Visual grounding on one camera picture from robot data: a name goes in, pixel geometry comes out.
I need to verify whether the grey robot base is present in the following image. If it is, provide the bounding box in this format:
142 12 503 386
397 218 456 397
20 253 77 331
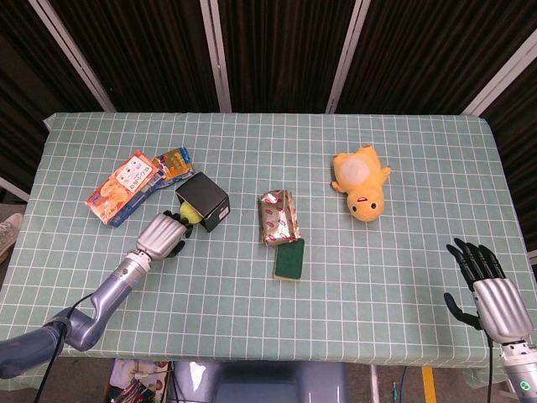
172 360 349 403

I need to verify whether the green yellow sponge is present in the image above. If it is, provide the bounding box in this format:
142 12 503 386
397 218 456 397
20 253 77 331
273 238 305 282

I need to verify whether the orange blue snack packet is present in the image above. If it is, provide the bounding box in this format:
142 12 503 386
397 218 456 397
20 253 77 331
151 147 196 183

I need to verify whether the silver red foil wrapper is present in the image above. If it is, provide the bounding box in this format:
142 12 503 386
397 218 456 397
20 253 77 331
258 189 301 246

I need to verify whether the grey sneaker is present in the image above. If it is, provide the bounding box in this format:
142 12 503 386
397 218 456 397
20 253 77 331
0 212 25 266

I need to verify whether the black cable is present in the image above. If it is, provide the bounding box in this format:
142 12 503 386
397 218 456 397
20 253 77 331
37 292 94 403
485 338 494 403

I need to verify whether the yellow plush toy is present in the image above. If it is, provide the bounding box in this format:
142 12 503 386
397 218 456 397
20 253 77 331
330 144 393 223

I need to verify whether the orange white snack bag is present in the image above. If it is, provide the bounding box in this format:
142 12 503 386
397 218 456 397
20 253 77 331
86 152 163 228

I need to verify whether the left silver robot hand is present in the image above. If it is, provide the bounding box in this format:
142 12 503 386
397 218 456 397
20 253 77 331
136 209 201 259

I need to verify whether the green checkered tablecloth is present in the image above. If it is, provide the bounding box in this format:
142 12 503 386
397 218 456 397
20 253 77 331
0 111 537 371

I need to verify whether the yellow tennis ball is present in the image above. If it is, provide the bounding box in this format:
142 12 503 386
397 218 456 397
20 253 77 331
178 201 203 224

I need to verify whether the black cardboard box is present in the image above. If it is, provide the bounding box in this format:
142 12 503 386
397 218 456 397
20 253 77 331
175 170 231 233

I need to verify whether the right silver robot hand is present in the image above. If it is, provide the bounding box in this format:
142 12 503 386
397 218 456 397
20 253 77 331
443 238 534 346

